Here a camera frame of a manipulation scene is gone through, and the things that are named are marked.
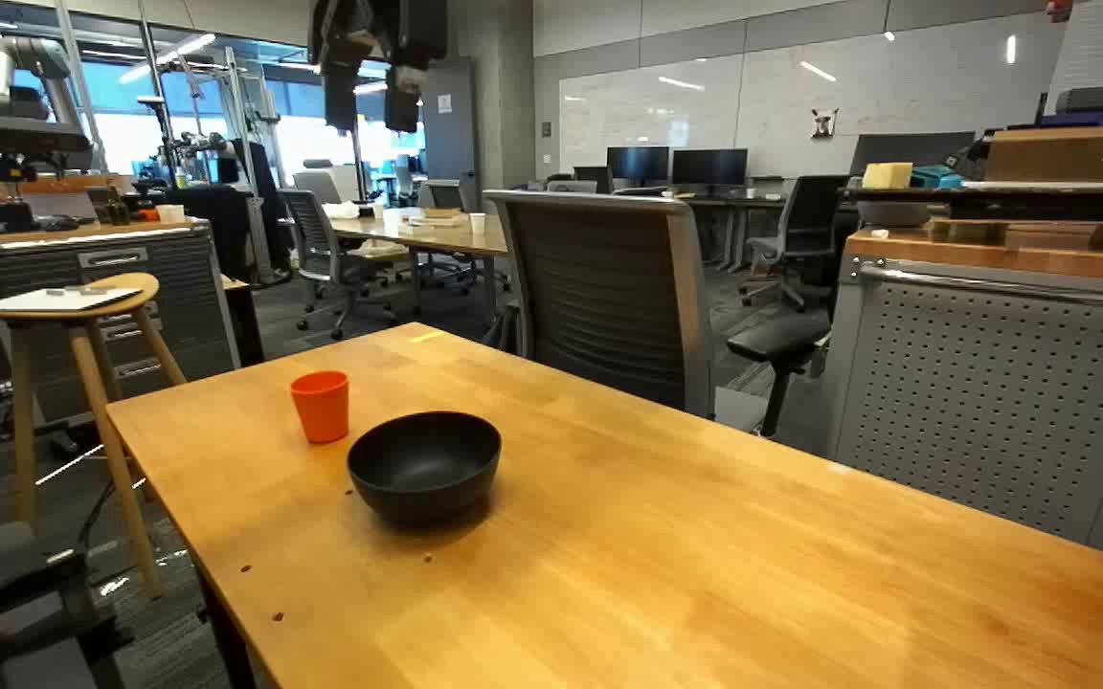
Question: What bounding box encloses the dark flat screen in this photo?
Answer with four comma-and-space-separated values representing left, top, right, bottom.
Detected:
848, 132, 981, 179

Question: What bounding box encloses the grey perforated metal cabinet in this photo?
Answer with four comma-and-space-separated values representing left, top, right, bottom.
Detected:
822, 227, 1103, 558

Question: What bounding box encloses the orange plastic cup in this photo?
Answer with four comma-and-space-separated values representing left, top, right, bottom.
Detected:
286, 366, 351, 449

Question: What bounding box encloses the light wooden desk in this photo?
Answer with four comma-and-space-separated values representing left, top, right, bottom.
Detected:
317, 202, 515, 265

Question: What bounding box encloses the black computer monitor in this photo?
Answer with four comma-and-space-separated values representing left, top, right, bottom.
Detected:
605, 140, 674, 194
669, 147, 751, 194

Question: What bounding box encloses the yellow foam block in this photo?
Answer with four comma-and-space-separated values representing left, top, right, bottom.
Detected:
859, 156, 921, 194

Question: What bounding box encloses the white overhead pipe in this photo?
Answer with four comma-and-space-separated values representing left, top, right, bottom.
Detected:
0, 29, 100, 124

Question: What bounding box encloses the white board on stool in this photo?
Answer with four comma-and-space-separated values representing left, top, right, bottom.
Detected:
0, 280, 147, 320

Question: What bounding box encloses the grey drawer cabinet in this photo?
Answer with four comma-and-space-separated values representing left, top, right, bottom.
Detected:
0, 220, 244, 424

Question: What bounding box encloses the wooden shelf box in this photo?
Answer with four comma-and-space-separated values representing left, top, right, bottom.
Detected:
981, 124, 1103, 184

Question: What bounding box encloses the dark office desk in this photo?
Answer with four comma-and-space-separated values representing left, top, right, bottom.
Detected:
684, 186, 795, 277

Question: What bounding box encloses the grey mesh office chair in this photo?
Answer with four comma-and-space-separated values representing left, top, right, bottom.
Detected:
485, 186, 836, 439

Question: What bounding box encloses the light wooden stool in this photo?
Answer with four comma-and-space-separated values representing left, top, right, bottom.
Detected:
0, 269, 193, 606

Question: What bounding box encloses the black office chair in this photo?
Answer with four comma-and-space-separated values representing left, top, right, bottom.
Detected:
741, 171, 854, 315

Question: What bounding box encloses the large wall whiteboard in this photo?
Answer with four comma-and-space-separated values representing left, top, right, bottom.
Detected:
554, 10, 1069, 184

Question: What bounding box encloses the grey swivel office chair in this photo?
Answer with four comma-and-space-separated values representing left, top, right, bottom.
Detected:
271, 186, 419, 345

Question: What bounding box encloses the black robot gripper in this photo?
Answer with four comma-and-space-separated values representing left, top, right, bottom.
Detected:
305, 0, 452, 138

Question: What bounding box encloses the black round bowl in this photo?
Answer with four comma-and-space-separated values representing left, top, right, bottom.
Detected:
343, 411, 507, 532

